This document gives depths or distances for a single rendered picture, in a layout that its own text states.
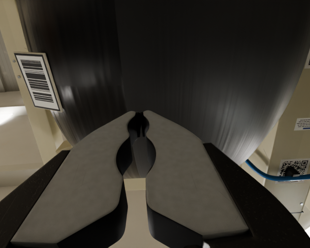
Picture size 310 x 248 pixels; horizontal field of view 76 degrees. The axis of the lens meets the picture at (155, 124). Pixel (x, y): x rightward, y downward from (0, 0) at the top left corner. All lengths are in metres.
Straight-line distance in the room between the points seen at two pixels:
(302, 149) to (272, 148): 0.07
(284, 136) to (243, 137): 0.30
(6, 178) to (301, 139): 4.53
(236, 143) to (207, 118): 0.06
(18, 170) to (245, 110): 4.35
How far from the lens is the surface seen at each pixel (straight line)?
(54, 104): 0.23
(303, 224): 1.32
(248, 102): 0.22
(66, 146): 1.00
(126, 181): 0.86
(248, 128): 0.25
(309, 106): 0.54
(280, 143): 0.55
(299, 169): 0.62
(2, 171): 4.61
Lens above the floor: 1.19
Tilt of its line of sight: 24 degrees up
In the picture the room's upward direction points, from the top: 177 degrees clockwise
